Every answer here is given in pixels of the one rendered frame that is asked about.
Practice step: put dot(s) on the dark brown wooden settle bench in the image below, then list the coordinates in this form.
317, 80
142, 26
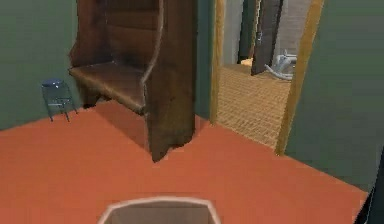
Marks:
166, 83

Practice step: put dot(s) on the dark brown wooden door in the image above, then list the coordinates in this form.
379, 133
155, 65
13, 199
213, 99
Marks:
265, 36

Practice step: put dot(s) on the small blue metal stool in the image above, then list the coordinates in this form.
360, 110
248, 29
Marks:
55, 91

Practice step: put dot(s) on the black object at edge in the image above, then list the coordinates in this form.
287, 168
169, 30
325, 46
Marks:
375, 200

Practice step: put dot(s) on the yellow wooden door frame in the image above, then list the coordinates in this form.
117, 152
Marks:
300, 73

